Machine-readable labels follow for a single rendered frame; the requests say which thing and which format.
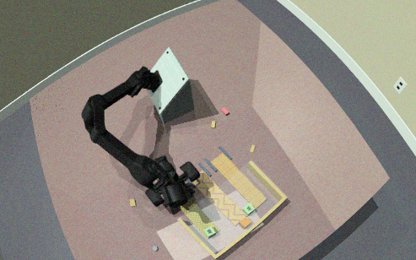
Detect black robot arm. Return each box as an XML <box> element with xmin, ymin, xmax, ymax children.
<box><xmin>82</xmin><ymin>67</ymin><xmax>196</xmax><ymax>208</ymax></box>

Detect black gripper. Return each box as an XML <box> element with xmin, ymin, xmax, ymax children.
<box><xmin>145</xmin><ymin>161</ymin><xmax>200</xmax><ymax>207</ymax></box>

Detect small pink block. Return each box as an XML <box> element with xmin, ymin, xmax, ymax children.
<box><xmin>221</xmin><ymin>107</ymin><xmax>230</xmax><ymax>116</ymax></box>

